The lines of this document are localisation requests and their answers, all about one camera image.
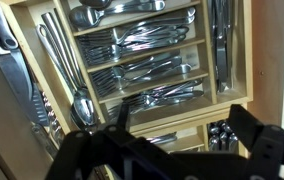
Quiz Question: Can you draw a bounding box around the wooden kitchen drawer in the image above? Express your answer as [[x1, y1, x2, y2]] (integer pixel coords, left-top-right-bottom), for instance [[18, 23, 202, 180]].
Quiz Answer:
[[0, 0, 284, 180]]

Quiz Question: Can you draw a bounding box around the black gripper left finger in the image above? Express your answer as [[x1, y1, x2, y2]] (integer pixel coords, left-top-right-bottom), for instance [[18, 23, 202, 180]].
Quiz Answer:
[[45, 102, 135, 180]]

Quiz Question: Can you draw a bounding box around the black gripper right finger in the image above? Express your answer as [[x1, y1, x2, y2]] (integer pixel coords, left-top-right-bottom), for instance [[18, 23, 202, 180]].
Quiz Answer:
[[228, 103, 284, 180]]

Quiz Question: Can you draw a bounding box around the silver fork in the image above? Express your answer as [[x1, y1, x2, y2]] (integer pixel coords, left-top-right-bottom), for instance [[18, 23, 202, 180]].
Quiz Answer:
[[128, 79, 204, 108], [107, 89, 206, 118], [93, 63, 194, 98], [90, 53, 184, 89], [81, 28, 190, 67], [78, 7, 197, 51]]

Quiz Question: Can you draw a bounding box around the small wooden cutlery organizer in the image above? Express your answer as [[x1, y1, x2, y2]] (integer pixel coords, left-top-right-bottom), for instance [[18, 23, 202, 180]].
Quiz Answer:
[[128, 106, 250, 159]]

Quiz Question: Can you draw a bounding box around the silver table knife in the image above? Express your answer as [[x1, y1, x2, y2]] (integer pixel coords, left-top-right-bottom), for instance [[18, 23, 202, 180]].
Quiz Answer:
[[215, 0, 232, 94], [208, 0, 218, 81]]

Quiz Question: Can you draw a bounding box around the large wooden cutlery organizer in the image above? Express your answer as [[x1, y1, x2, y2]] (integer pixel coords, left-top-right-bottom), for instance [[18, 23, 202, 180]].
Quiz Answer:
[[0, 0, 254, 135]]

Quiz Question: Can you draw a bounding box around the studded metal utensil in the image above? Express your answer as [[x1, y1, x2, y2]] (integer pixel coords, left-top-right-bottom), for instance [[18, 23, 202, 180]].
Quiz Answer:
[[41, 92, 65, 148]]

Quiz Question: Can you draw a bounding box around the long silver serving spoon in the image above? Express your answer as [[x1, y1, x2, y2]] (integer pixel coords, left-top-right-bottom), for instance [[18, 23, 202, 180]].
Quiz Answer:
[[35, 23, 91, 133], [41, 11, 97, 126]]

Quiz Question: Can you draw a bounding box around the silver cutlery piece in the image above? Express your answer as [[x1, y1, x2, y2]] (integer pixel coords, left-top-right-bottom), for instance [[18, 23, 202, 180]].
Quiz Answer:
[[208, 121, 240, 152]]

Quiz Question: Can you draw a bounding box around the small silver spoon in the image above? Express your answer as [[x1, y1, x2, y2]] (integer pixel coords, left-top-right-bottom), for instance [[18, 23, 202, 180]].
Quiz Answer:
[[146, 132, 179, 145]]

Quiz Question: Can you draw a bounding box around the black-handled kitchen knife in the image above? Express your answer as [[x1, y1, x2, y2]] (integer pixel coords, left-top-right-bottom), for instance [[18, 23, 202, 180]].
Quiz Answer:
[[0, 6, 50, 127]]

